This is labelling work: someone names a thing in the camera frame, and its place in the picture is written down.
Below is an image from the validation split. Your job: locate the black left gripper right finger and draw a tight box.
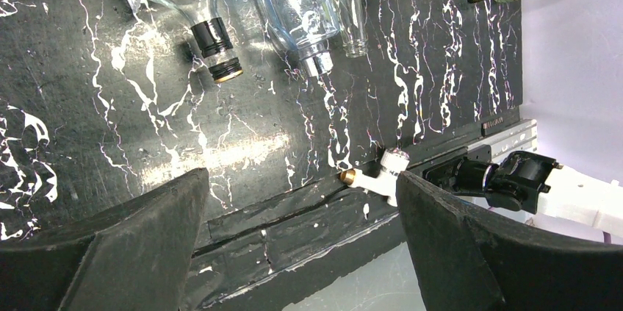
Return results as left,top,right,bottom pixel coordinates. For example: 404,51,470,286
397,172,622,310

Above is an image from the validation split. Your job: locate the blue square glass bottle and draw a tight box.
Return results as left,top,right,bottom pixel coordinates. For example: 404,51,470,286
260,0,340,76

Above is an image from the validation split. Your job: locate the clear bottle black gold label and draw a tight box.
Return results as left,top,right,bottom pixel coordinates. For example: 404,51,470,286
334,0,367,58

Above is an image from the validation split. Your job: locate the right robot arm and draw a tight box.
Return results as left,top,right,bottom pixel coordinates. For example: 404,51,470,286
422,151,622,237

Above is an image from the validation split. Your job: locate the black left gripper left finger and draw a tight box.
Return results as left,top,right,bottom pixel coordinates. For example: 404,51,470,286
1,168,209,310

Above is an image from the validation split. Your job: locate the aluminium rail frame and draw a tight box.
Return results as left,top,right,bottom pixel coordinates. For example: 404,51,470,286
467,119,538,163

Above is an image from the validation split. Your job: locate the white faucet tap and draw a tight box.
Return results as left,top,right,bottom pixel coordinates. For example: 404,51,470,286
339,148,410,207

